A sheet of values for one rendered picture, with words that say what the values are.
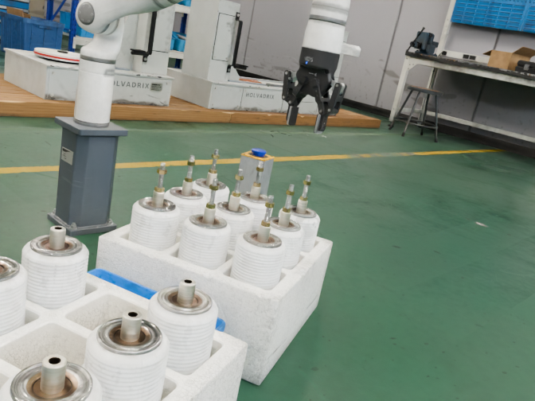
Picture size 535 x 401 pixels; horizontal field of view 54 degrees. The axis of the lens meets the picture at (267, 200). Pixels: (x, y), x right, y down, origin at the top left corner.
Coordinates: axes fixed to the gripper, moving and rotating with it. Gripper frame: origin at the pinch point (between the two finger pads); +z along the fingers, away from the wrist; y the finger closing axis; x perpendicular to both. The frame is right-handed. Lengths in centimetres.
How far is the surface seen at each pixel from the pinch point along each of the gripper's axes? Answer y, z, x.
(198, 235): -4.9, 23.3, -19.2
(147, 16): -214, -13, 117
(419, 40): -182, -41, 410
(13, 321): 0, 28, -56
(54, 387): 22, 21, -62
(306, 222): -0.1, 22.6, 8.5
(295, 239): 4.6, 23.2, -1.0
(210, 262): -2.8, 28.5, -17.0
